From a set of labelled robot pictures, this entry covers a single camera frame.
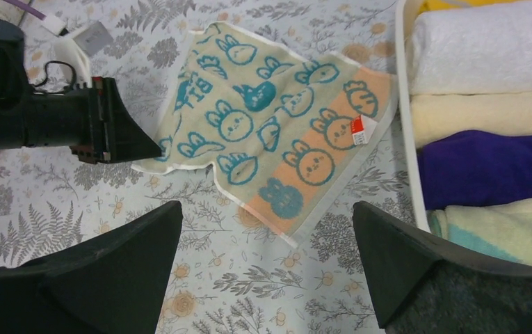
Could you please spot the teal bunny pattern towel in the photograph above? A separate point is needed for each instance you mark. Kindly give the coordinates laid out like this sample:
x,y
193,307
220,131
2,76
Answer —
x,y
283,134

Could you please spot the purple rolled towel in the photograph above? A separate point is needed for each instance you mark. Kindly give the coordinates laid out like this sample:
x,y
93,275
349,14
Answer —
x,y
476,168

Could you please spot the cream rolled towel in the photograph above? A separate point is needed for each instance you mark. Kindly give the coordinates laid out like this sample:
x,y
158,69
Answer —
x,y
435,117

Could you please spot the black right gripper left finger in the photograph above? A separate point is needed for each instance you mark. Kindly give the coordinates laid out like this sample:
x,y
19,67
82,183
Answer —
x,y
112,283

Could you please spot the yellow rolled towel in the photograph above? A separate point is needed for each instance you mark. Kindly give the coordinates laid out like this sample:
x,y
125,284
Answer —
x,y
433,5

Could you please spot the floral pattern table mat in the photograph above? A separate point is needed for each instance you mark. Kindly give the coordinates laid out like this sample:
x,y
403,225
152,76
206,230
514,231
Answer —
x,y
231,273

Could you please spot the white rolled towel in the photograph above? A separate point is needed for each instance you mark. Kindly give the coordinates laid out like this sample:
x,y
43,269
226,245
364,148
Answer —
x,y
474,50

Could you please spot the pale green rolled towel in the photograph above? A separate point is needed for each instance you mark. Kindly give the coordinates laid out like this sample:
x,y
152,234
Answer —
x,y
501,231

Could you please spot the white plastic tray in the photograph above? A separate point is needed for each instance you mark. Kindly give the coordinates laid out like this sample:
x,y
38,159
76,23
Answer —
x,y
405,15

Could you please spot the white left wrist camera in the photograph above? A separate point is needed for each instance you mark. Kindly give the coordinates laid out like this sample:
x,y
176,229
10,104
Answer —
x,y
73,50

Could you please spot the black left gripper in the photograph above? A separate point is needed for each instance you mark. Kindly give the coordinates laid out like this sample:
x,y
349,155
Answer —
x,y
90,119

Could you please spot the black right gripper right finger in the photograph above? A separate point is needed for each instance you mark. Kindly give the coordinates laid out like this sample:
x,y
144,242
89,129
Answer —
x,y
420,283

